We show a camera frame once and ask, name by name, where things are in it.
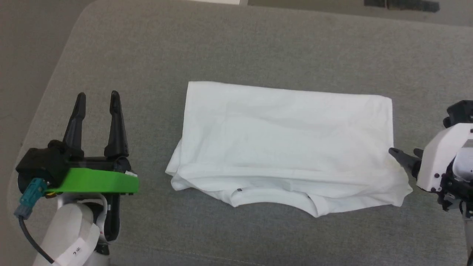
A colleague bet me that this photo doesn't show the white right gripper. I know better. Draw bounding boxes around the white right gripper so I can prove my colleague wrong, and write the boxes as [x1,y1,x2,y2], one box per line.
[388,124,473,193]

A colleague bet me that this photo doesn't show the black cable with teal connector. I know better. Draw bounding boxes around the black cable with teal connector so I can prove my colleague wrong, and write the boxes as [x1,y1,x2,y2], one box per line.
[14,178,56,265]

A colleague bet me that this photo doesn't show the white printed t-shirt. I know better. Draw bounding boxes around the white printed t-shirt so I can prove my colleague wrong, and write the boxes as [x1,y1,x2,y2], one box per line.
[165,81,413,218]

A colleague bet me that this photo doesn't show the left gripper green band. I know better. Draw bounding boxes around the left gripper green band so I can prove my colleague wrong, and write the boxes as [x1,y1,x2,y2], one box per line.
[46,91,139,195]

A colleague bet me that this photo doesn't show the dark rectangular object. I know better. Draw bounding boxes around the dark rectangular object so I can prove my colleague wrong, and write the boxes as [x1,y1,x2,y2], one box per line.
[364,0,440,13]

